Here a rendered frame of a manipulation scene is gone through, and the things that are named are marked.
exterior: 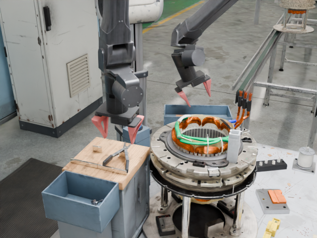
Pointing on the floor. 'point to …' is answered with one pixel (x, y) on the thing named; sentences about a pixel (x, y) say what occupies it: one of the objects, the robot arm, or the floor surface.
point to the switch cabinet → (52, 62)
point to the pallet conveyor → (247, 86)
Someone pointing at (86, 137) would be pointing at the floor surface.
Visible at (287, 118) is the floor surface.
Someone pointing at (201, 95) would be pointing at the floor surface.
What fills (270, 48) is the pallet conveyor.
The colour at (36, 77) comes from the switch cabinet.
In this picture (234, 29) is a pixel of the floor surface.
